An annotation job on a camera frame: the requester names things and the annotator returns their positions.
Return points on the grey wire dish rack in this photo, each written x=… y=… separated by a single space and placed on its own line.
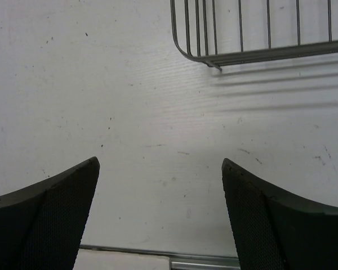
x=225 y=33

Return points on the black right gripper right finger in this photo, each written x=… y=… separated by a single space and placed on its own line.
x=276 y=229

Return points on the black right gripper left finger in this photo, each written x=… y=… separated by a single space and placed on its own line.
x=41 y=225

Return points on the aluminium table edge rail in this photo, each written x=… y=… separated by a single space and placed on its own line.
x=175 y=260

